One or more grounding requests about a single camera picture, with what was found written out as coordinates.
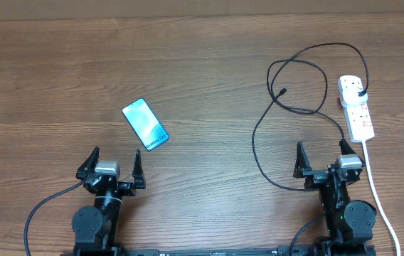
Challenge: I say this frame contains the white power strip cord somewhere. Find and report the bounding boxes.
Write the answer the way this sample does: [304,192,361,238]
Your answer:
[361,140,402,256]

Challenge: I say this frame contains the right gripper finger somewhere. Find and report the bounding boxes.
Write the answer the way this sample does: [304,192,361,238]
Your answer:
[293,142,312,178]
[339,138,356,155]

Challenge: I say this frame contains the black USB charging cable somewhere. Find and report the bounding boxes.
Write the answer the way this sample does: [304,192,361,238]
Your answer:
[251,42,370,193]

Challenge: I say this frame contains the white charger plug adapter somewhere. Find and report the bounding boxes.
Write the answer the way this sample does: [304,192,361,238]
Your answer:
[340,87,368,107]

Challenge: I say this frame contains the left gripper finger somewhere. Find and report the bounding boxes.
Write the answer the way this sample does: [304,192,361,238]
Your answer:
[132,149,146,189]
[75,146,100,179]

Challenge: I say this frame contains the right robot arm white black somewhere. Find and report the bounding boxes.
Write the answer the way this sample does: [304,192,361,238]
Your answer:
[293,139,377,255]

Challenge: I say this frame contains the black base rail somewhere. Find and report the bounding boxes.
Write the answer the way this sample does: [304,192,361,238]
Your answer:
[60,245,376,256]

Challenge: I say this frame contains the white power strip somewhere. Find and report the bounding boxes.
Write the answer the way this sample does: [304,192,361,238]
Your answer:
[338,75,375,143]

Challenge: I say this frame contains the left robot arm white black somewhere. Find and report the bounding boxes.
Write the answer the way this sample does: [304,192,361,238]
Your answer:
[71,147,146,255]

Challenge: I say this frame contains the Samsung Galaxy smartphone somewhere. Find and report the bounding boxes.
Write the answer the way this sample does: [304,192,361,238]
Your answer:
[122,98,169,151]

